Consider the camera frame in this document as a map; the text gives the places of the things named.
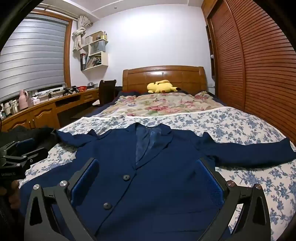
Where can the blue floral bedspread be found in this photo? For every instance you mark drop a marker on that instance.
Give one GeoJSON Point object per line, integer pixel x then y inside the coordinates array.
{"type": "Point", "coordinates": [231, 125]}

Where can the tied beige curtain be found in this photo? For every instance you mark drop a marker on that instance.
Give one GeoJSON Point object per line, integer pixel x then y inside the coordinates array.
{"type": "Point", "coordinates": [77, 39]}

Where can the black binder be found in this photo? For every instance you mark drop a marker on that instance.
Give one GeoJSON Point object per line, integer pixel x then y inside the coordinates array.
{"type": "Point", "coordinates": [82, 61]}

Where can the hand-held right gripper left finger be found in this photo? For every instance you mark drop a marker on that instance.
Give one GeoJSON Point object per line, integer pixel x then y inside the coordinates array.
{"type": "Point", "coordinates": [84, 183]}

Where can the row of books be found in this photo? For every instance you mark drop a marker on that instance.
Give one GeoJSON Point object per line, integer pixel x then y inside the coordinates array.
{"type": "Point", "coordinates": [92, 62]}

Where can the pink vase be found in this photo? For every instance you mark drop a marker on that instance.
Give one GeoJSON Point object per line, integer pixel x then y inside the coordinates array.
{"type": "Point", "coordinates": [23, 102]}

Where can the dark wooden chair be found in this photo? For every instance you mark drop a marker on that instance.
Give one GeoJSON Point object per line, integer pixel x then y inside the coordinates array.
{"type": "Point", "coordinates": [106, 92]}

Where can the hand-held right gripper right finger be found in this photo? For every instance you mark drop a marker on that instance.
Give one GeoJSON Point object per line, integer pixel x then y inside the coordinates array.
{"type": "Point", "coordinates": [211, 183]}

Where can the grey paper bag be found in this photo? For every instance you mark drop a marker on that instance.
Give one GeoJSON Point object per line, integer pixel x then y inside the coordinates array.
{"type": "Point", "coordinates": [98, 47]}

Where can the pink floral blanket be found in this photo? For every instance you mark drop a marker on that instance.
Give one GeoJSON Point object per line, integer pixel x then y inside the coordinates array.
{"type": "Point", "coordinates": [150, 104]}

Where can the wooden desk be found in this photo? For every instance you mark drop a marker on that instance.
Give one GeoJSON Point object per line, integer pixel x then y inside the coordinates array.
{"type": "Point", "coordinates": [41, 113]}

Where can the black gadget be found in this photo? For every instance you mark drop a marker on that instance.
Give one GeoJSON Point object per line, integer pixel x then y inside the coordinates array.
{"type": "Point", "coordinates": [69, 90]}

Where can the pale pink tissue box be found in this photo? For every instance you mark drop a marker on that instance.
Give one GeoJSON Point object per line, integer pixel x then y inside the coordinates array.
{"type": "Point", "coordinates": [34, 101]}

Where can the navy blue blazer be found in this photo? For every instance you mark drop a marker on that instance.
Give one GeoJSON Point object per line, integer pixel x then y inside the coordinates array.
{"type": "Point", "coordinates": [150, 185]}

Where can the white wall shelf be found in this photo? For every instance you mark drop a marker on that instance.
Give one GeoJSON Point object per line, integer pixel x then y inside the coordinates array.
{"type": "Point", "coordinates": [104, 60]}

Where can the person's left hand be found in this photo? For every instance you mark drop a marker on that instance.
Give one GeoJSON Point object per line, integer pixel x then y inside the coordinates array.
{"type": "Point", "coordinates": [13, 194]}

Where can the yellow plush toy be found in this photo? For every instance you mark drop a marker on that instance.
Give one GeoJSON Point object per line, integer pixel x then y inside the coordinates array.
{"type": "Point", "coordinates": [159, 87]}

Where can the navy bed sheet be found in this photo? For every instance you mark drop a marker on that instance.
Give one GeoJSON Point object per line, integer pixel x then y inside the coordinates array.
{"type": "Point", "coordinates": [124, 93]}

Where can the cluster of white bottles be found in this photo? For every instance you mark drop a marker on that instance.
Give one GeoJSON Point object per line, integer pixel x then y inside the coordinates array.
{"type": "Point", "coordinates": [10, 107]}

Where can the wooden louvred wardrobe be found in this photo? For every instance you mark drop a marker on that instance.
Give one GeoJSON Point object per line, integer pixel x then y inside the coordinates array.
{"type": "Point", "coordinates": [266, 69]}

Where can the wooden bed headboard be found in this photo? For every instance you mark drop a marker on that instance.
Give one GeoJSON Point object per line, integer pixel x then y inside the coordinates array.
{"type": "Point", "coordinates": [138, 78]}

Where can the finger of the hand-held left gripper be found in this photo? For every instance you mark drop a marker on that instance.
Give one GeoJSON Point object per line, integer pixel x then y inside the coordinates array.
{"type": "Point", "coordinates": [34, 155]}
{"type": "Point", "coordinates": [24, 143]}

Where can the grey window blind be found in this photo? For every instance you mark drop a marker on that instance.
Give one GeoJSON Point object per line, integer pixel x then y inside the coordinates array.
{"type": "Point", "coordinates": [30, 58]}

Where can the red basket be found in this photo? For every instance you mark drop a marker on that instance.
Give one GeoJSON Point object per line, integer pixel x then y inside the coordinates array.
{"type": "Point", "coordinates": [82, 89]}

